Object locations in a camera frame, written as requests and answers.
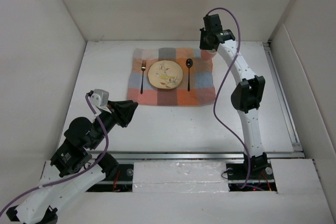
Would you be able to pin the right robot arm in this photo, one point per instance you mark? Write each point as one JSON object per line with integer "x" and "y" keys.
{"x": 247, "y": 95}

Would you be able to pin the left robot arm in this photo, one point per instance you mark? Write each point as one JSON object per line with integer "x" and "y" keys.
{"x": 79, "y": 163}

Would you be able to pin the black metal spoon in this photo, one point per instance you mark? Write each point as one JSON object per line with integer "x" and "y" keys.
{"x": 189, "y": 64}

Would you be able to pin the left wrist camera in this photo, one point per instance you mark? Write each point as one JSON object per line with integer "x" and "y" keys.
{"x": 98, "y": 98}

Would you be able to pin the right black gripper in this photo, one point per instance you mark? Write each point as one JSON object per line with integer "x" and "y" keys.
{"x": 203, "y": 45}

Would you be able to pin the pink ceramic mug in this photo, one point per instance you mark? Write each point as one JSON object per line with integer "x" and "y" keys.
{"x": 208, "y": 54}

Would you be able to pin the beige bird pattern plate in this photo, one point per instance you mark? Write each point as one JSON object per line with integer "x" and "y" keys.
{"x": 165, "y": 74}

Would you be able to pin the white foam block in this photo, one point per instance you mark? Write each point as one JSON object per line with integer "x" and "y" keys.
{"x": 179, "y": 177}

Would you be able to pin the orange blue checkered cloth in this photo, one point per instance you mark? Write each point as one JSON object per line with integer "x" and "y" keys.
{"x": 201, "y": 78}

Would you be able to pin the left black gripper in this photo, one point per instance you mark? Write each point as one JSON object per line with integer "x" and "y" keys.
{"x": 123, "y": 110}

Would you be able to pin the black metal fork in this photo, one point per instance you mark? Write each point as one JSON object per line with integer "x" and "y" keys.
{"x": 143, "y": 68}

